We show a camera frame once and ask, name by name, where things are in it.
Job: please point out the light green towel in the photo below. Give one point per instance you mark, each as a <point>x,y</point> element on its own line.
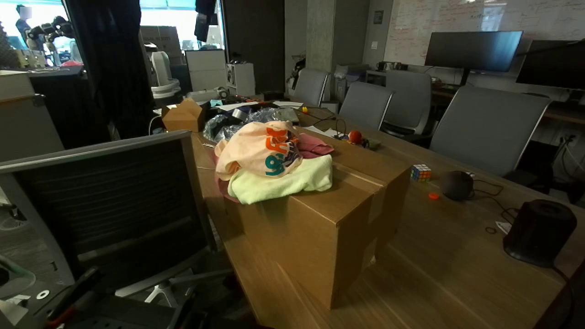
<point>309,176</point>

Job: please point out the pink shirt with orange print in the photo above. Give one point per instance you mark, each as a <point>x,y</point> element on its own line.
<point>308,145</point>

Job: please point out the peach shirt with print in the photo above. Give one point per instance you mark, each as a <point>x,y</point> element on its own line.
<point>260,148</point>

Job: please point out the brown cardboard box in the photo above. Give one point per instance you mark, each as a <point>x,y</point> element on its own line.
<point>322,240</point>

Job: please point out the grey chair behind table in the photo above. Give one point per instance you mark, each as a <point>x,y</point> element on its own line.
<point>364,106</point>
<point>489,128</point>

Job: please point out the small cardboard box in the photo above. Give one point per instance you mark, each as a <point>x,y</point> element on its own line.
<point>183,116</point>

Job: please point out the red ball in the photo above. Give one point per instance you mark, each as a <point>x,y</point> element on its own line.
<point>355,138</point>

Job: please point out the clear plastic bag pile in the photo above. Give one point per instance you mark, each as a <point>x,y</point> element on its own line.
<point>225,125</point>

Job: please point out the colourful puzzle cube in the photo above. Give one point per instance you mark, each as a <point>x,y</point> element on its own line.
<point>421,172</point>

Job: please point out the black round speaker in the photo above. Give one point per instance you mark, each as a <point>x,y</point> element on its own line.
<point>458,185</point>

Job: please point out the black computer monitor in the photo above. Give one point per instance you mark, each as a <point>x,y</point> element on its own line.
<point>554,63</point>
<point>474,50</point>

